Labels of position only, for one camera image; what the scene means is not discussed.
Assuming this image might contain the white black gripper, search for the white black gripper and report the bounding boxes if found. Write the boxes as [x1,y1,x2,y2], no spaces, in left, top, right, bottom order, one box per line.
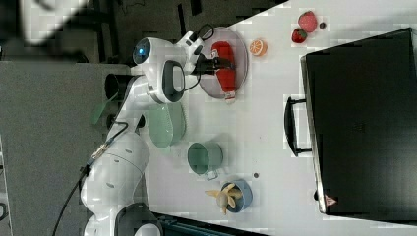
[176,31,235,76]

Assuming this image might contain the peeled toy banana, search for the peeled toy banana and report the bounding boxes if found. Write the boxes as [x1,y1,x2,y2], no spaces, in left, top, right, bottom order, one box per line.
[206,184,243,214]

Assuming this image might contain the green perforated colander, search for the green perforated colander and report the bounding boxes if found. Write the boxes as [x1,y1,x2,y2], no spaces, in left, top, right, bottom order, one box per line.
[149,102,186,148]

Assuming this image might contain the grey round plate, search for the grey round plate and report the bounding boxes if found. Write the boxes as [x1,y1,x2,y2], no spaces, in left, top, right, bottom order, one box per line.
[200,28,248,104]

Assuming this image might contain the black cable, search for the black cable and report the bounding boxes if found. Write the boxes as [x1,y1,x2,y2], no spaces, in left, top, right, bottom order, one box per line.
[52,23,215,236]

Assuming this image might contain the red plush ketchup bottle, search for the red plush ketchup bottle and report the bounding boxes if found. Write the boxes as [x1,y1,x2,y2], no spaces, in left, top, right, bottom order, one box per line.
[211,41,236,104]

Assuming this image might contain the orange slice toy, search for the orange slice toy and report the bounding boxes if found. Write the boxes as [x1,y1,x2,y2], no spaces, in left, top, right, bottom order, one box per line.
[249,39,268,57]

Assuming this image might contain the green mug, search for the green mug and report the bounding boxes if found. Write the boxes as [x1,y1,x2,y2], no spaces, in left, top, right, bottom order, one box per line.
[187,142,223,181]

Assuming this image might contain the pink toy strawberry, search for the pink toy strawberry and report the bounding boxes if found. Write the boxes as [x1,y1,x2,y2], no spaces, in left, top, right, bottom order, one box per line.
[298,11,318,32]

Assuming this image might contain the black toaster oven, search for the black toaster oven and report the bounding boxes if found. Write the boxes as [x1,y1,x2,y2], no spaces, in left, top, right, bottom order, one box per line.
[300,28,417,225]

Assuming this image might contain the red toy strawberry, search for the red toy strawberry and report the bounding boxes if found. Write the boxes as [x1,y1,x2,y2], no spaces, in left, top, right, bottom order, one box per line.
[291,28,308,43]

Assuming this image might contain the black pot lower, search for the black pot lower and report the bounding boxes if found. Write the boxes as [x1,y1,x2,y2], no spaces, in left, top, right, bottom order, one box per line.
[104,74,133,100]

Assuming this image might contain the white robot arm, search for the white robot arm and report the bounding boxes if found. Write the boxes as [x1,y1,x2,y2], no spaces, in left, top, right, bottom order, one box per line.
[81,31,235,236]

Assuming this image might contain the blue cup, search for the blue cup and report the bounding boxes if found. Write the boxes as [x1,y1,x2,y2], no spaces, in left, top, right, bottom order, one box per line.
[221,179,253,213]

